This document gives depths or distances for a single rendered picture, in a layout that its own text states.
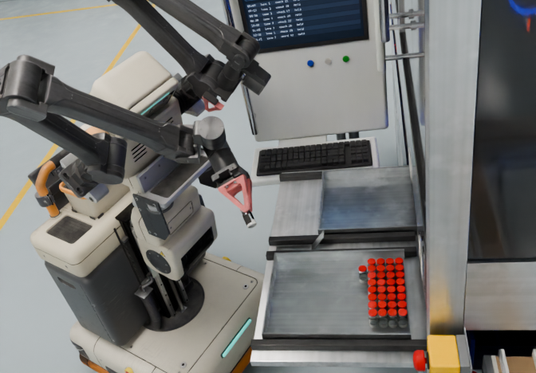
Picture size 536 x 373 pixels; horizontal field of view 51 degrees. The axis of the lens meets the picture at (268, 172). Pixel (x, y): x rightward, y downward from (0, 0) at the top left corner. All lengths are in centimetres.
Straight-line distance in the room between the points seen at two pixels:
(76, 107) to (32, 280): 214
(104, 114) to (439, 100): 67
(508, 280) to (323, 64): 109
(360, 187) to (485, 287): 71
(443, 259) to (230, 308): 134
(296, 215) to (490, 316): 70
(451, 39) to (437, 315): 58
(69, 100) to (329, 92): 108
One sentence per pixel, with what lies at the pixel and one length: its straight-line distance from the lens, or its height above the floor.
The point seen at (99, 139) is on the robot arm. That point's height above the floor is 132.
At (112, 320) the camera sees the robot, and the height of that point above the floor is 46.
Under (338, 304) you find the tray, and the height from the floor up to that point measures 88.
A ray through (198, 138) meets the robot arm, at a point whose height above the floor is 134.
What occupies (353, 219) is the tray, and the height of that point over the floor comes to 88.
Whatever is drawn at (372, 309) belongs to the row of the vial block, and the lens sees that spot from 137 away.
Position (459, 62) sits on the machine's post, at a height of 161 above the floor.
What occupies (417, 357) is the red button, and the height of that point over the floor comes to 101.
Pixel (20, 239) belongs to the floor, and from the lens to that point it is 355.
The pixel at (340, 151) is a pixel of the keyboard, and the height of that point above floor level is 83.
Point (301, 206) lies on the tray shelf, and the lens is 171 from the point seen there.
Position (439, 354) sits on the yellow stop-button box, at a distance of 118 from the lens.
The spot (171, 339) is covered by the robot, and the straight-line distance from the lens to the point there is 227.
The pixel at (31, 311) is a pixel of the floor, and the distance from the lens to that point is 309.
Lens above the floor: 201
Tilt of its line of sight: 37 degrees down
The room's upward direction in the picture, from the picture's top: 12 degrees counter-clockwise
